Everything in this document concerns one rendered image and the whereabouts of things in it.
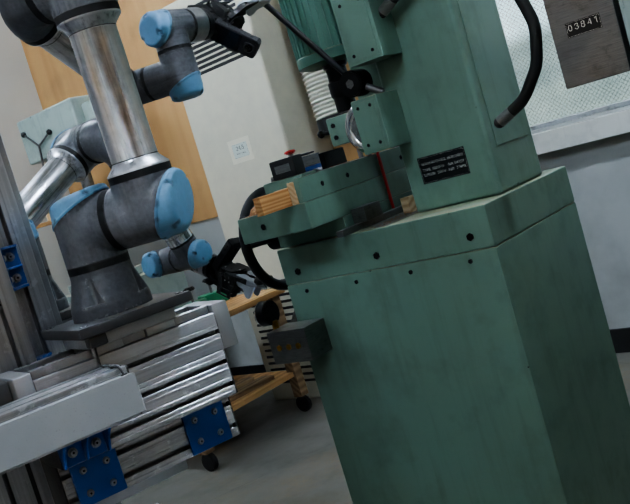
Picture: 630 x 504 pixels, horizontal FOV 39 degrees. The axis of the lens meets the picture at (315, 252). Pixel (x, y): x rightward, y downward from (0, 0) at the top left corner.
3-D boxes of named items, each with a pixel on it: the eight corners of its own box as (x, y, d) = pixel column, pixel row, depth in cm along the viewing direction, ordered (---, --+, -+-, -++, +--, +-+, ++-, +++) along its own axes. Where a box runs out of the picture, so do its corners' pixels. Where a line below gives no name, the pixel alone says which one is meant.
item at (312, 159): (295, 174, 241) (289, 154, 241) (327, 165, 234) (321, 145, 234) (265, 184, 231) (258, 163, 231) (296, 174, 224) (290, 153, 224)
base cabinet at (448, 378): (450, 476, 260) (382, 241, 253) (650, 475, 223) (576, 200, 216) (365, 556, 225) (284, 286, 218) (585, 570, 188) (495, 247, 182)
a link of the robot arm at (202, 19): (202, 20, 193) (190, 52, 198) (217, 19, 197) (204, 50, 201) (180, 1, 196) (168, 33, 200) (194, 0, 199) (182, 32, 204)
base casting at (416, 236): (383, 241, 252) (374, 210, 252) (576, 201, 216) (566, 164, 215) (285, 286, 218) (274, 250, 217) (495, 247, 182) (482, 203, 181)
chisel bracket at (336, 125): (350, 148, 228) (340, 116, 227) (395, 135, 219) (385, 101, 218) (333, 153, 222) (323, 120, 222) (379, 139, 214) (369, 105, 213)
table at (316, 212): (355, 199, 262) (349, 179, 261) (444, 177, 243) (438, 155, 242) (215, 252, 215) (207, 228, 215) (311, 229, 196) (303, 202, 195)
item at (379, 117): (386, 148, 205) (371, 97, 203) (411, 141, 200) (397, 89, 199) (363, 155, 197) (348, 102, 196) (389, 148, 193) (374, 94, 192)
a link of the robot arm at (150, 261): (160, 248, 248) (189, 240, 256) (135, 254, 255) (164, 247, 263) (167, 276, 248) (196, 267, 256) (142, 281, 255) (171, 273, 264)
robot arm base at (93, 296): (90, 323, 159) (72, 270, 158) (63, 324, 171) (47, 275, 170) (165, 296, 167) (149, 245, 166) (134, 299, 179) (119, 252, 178)
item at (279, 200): (400, 167, 237) (396, 152, 237) (406, 165, 236) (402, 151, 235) (257, 217, 192) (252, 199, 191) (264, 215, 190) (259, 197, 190)
